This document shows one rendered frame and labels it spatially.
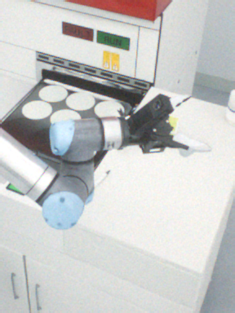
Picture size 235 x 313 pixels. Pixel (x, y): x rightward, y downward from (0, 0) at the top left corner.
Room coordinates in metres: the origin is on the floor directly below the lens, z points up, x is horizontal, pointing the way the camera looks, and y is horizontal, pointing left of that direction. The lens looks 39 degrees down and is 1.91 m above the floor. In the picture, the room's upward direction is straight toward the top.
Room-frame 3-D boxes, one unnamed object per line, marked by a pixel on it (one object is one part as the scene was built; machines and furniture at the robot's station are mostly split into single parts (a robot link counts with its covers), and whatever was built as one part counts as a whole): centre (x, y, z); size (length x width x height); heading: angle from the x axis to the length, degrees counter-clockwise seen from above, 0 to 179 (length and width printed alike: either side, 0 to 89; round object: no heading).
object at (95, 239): (0.98, -0.25, 0.89); 0.62 x 0.35 x 0.14; 154
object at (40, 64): (1.43, -0.02, 0.89); 0.44 x 0.02 x 0.10; 64
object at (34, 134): (1.24, 0.06, 0.90); 0.34 x 0.34 x 0.01; 64
